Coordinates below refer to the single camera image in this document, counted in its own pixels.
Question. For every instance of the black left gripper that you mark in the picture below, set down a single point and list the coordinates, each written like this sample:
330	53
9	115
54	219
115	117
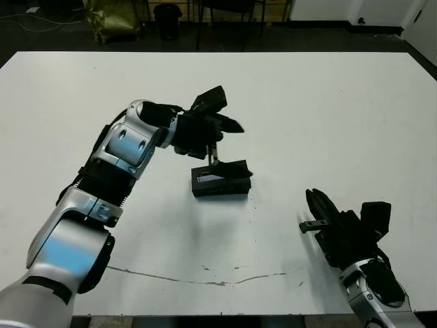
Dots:
196	135

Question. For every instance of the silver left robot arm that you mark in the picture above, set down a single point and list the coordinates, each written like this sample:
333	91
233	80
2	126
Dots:
102	160

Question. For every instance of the black trash bin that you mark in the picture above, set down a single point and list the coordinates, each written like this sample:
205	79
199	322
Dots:
166	20

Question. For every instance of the crumpled yellow-green bag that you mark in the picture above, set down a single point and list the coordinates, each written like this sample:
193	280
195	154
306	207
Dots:
112	18

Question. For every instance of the black round door stopper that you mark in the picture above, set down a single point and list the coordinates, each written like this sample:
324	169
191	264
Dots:
360	21

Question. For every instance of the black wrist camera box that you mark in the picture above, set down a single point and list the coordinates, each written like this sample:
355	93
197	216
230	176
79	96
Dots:
211	99
375	217

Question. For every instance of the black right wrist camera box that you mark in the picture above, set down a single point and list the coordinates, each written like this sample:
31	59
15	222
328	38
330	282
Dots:
375	217

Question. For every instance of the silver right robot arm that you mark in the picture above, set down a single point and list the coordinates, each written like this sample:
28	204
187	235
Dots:
375	294

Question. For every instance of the black box lid with window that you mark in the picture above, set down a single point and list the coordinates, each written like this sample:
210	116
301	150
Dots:
220	184

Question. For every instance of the white paper sheet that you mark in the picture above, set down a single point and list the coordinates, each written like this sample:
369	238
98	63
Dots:
32	10

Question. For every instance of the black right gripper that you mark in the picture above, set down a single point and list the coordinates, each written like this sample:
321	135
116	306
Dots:
345	239

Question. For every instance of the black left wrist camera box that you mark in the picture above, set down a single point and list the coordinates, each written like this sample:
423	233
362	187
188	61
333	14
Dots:
211	99

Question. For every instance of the black office chair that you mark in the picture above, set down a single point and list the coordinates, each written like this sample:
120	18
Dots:
225	5

